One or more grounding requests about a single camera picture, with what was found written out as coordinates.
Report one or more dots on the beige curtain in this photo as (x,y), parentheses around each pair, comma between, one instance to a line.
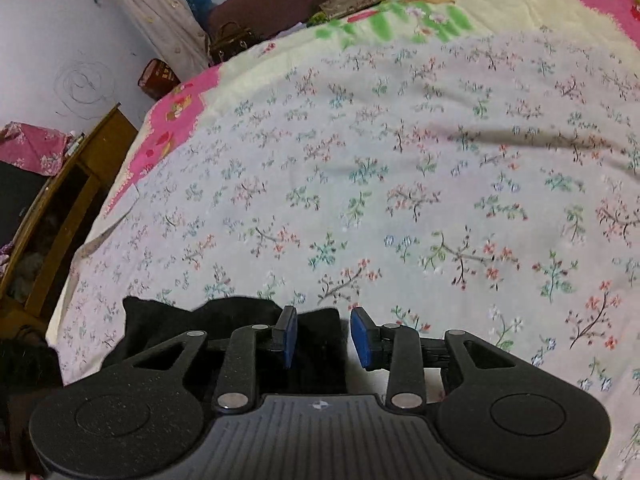
(155,5)

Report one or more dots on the wooden cabinet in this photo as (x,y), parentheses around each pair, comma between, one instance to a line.
(75,175)

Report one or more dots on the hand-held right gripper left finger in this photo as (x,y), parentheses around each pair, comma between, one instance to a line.
(287,340)

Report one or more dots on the brown handbag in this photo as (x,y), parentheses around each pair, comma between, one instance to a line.
(231,41)

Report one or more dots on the pink patterned quilt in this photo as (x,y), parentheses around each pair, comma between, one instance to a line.
(180,110)

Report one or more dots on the white floral bedsheet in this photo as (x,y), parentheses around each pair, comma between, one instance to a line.
(375,160)

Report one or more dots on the blue bag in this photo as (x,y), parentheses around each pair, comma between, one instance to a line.
(200,7)

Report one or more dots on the patterned pouch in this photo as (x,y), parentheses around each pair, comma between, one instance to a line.
(352,2)

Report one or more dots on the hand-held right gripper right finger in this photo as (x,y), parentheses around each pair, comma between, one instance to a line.
(361,340)

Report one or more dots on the pink floral cloth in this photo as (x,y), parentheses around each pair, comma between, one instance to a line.
(30,147)

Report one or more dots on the black television screen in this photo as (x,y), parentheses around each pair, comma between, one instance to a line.
(17,200)

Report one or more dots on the maroon sofa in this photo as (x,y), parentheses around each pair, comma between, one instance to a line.
(280,5)

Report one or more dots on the black pants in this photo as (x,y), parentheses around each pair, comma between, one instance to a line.
(165,320)

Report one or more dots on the dark cloth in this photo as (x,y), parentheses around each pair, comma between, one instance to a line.
(25,390)

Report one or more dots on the red box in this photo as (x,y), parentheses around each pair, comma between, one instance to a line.
(159,79)

